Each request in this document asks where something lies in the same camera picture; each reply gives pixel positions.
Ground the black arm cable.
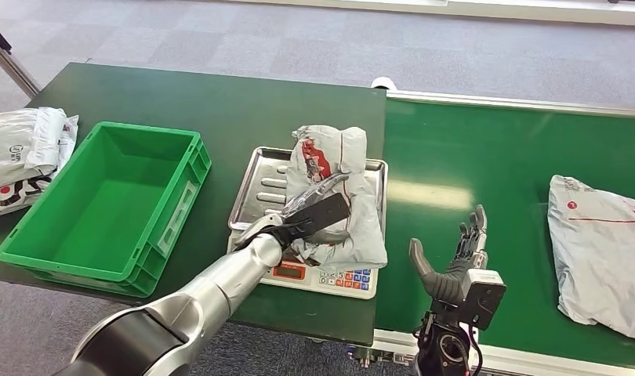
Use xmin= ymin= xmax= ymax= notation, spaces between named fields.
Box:
xmin=466 ymin=322 xmax=486 ymax=376

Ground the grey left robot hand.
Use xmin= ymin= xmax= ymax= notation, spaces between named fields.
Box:
xmin=269 ymin=173 xmax=352 ymax=250

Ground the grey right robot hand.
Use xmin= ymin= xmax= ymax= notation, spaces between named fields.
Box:
xmin=408 ymin=204 xmax=490 ymax=306

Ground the white electronic scale body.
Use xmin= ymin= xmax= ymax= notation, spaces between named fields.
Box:
xmin=226 ymin=228 xmax=379 ymax=301

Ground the steel scale tray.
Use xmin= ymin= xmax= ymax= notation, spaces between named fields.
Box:
xmin=227 ymin=146 xmax=390 ymax=240

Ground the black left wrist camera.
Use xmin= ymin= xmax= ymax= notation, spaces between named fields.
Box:
xmin=281 ymin=193 xmax=352 ymax=243

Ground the flat grey package red line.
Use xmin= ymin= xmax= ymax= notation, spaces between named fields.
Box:
xmin=547 ymin=175 xmax=635 ymax=346

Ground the metal stand leg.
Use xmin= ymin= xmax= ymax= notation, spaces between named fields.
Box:
xmin=0 ymin=24 xmax=42 ymax=100

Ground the green conveyor belt machine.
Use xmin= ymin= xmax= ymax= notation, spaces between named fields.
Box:
xmin=372 ymin=76 xmax=635 ymax=376

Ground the white package black red print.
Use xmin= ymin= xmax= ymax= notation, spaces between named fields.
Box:
xmin=0 ymin=173 xmax=54 ymax=221

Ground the white plastic mailer package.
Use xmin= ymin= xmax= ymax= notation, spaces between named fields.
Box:
xmin=0 ymin=107 xmax=80 ymax=193

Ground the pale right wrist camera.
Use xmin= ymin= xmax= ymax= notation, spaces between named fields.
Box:
xmin=455 ymin=267 xmax=507 ymax=332

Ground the grey package red print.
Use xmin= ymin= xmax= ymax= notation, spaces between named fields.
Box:
xmin=285 ymin=124 xmax=389 ymax=273

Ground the green plastic crate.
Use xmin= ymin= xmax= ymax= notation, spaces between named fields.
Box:
xmin=0 ymin=121 xmax=213 ymax=299

